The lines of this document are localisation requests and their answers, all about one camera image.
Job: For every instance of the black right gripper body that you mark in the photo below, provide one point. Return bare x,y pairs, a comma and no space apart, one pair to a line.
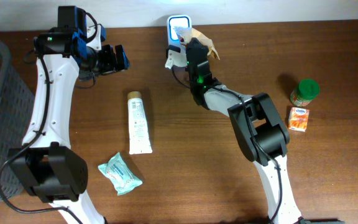
200,45

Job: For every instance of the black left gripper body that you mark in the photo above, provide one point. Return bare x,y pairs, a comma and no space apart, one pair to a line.
106,60

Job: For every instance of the beige snack bag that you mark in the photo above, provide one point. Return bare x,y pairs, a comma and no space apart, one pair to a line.
185,34

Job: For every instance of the white cream tube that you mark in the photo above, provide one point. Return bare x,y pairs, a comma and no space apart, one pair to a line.
139,139

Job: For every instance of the teal tissue pack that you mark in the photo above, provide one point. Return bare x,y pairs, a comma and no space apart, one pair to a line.
122,178

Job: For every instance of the green lid jar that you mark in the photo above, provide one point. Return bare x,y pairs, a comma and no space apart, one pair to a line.
305,92

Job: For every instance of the orange tissue pack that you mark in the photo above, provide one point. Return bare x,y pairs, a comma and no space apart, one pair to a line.
298,119

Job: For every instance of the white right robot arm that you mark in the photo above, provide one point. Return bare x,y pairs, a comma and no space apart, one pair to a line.
260,132

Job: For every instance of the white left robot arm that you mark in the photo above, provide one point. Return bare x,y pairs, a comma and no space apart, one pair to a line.
45,165

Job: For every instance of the white barcode scanner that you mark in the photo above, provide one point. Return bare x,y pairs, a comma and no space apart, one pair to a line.
176,21

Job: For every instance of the grey plastic basket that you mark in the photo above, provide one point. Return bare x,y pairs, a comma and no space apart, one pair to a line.
2,124

